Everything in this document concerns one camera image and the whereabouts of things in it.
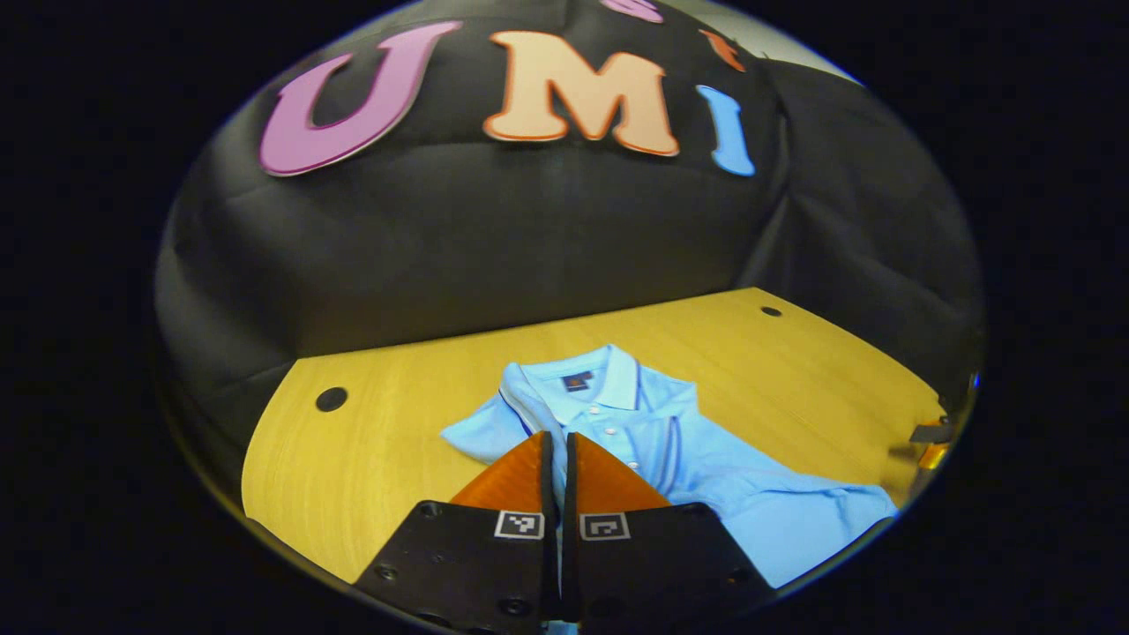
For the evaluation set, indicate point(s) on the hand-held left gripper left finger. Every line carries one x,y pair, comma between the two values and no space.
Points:
548,481

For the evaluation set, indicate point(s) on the light blue T-shirt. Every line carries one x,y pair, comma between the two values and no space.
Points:
706,459

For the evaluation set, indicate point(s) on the black backdrop cloth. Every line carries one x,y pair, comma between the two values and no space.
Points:
494,238

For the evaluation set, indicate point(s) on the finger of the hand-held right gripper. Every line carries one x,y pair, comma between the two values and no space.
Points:
933,454

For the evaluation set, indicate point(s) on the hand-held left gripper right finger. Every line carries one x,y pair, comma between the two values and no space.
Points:
571,481

